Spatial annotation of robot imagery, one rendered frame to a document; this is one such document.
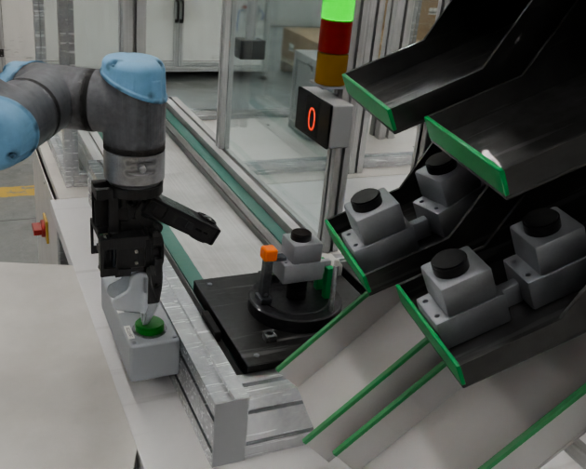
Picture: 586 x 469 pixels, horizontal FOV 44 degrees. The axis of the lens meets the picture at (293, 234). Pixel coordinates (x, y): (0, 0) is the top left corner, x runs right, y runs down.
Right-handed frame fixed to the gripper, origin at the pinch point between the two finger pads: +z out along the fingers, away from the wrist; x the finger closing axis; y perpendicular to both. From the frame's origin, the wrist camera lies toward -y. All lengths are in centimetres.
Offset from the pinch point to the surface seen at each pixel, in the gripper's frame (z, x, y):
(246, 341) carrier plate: 1.4, 7.9, -11.5
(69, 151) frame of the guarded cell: 3, -80, -1
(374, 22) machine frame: -27, -78, -76
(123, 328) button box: 2.6, -1.3, 3.4
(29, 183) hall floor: 98, -304, -9
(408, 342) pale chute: -10.7, 30.1, -21.4
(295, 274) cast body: -5.4, 3.6, -20.0
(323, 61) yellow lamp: -31.2, -16.4, -31.1
